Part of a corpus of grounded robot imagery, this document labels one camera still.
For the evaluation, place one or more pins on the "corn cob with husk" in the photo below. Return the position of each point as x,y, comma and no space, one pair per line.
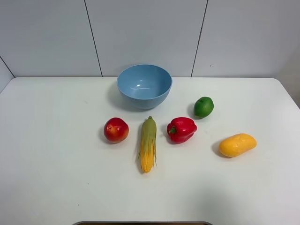
147,153

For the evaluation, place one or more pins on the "blue plastic bowl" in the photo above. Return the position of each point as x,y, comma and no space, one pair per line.
144,86

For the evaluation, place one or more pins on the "green lime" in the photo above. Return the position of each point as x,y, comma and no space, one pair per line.
203,107

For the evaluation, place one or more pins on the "red bell pepper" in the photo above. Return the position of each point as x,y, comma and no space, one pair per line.
180,129

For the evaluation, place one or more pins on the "yellow mango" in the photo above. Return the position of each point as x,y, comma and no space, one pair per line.
236,145

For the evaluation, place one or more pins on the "red apple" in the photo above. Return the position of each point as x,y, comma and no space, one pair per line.
116,130

